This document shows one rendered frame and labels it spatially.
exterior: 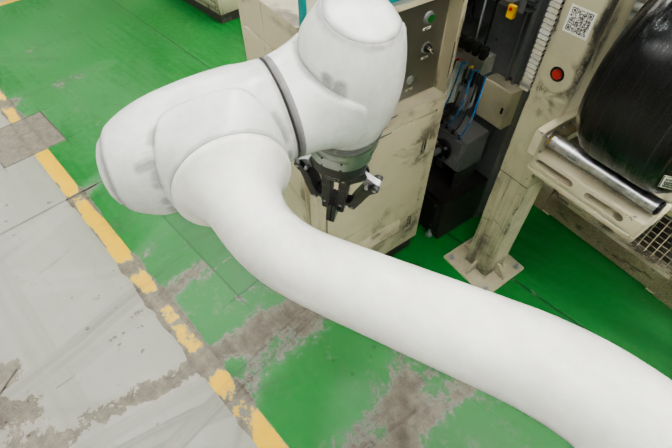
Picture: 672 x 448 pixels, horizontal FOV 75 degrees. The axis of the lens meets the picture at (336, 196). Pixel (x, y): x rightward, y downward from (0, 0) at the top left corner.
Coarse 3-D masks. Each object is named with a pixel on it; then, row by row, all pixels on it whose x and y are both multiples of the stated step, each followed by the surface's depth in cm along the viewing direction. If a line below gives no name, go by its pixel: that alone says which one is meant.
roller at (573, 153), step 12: (552, 144) 132; (564, 144) 130; (564, 156) 131; (576, 156) 128; (588, 156) 126; (588, 168) 126; (600, 168) 123; (600, 180) 125; (612, 180) 121; (624, 180) 120; (624, 192) 120; (636, 192) 118; (648, 192) 117; (648, 204) 116; (660, 204) 114
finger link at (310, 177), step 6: (294, 162) 62; (300, 162) 62; (300, 168) 63; (312, 168) 64; (306, 174) 64; (312, 174) 65; (318, 174) 67; (306, 180) 65; (312, 180) 65; (318, 180) 68; (312, 186) 67; (312, 192) 69
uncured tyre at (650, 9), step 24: (648, 0) 96; (648, 24) 93; (624, 48) 96; (648, 48) 92; (600, 72) 102; (624, 72) 96; (648, 72) 93; (600, 96) 102; (624, 96) 97; (648, 96) 94; (576, 120) 117; (600, 120) 104; (624, 120) 99; (648, 120) 95; (600, 144) 109; (624, 144) 103; (648, 144) 98; (624, 168) 109; (648, 168) 101
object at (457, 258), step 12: (468, 240) 218; (456, 252) 214; (456, 264) 209; (468, 264) 209; (504, 264) 209; (516, 264) 206; (468, 276) 204; (480, 276) 204; (492, 276) 204; (492, 288) 200
